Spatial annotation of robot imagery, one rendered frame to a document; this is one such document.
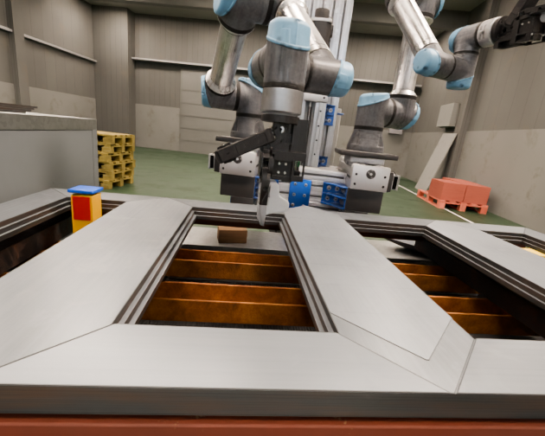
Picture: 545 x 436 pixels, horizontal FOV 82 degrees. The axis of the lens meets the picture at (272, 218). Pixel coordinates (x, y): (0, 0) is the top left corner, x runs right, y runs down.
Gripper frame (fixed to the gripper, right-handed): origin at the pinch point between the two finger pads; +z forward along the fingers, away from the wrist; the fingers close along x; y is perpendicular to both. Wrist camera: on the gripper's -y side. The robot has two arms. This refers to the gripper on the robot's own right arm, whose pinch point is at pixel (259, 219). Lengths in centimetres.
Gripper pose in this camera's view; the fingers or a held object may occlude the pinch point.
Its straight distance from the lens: 62.8
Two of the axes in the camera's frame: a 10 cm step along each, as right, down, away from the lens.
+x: -0.8, -2.7, 9.6
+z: -1.1, 9.6, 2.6
